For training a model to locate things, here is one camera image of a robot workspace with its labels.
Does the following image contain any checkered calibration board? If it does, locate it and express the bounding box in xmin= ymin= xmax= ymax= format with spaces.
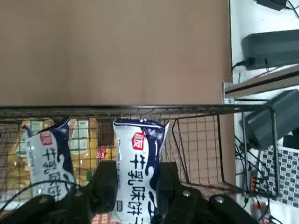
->
xmin=256 ymin=144 xmax=299 ymax=208

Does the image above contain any black power brick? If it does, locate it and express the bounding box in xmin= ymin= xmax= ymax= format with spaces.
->
xmin=241 ymin=29 xmax=299 ymax=71
xmin=246 ymin=89 xmax=299 ymax=150
xmin=256 ymin=0 xmax=290 ymax=12

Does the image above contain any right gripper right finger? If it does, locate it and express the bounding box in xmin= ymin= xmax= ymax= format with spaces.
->
xmin=156 ymin=162 xmax=258 ymax=224

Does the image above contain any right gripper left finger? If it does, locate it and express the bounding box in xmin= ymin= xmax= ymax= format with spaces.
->
xmin=4 ymin=160 xmax=119 ymax=224

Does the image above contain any yellow oil bottle white cap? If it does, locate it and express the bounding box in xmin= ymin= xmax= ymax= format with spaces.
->
xmin=70 ymin=118 xmax=116 ymax=186
xmin=7 ymin=119 xmax=33 ymax=199

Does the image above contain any red black power strip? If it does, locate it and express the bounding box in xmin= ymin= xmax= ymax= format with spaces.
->
xmin=249 ymin=200 xmax=273 ymax=224
xmin=244 ymin=169 xmax=260 ymax=196

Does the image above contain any black wire shelf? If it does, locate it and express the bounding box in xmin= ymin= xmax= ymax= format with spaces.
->
xmin=0 ymin=100 xmax=281 ymax=224

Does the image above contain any blue white biscuit packet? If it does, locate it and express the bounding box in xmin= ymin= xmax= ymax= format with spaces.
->
xmin=109 ymin=118 xmax=171 ymax=223
xmin=24 ymin=118 xmax=78 ymax=202

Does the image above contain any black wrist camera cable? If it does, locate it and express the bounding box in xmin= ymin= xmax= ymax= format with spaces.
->
xmin=0 ymin=179 xmax=79 ymax=210

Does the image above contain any aluminium frame post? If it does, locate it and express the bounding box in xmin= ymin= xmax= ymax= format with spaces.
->
xmin=221 ymin=69 xmax=299 ymax=105

